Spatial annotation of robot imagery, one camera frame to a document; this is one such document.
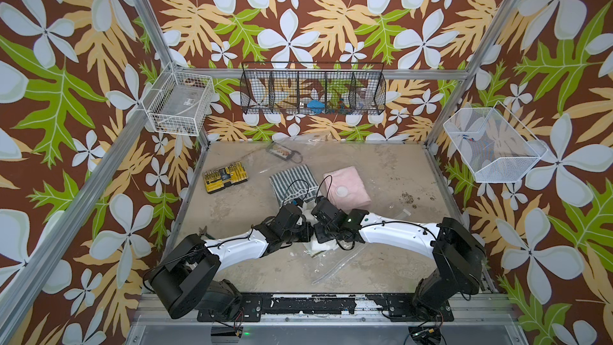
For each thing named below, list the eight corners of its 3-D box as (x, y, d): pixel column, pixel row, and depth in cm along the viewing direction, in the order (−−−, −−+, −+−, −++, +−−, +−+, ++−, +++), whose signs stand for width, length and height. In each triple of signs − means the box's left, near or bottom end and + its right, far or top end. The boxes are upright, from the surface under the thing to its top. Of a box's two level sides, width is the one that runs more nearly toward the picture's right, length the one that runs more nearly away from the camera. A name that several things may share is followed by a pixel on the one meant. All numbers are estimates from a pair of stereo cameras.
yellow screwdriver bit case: (208, 194, 102) (206, 190, 100) (204, 176, 108) (202, 172, 106) (249, 180, 107) (248, 176, 105) (243, 163, 113) (242, 159, 111)
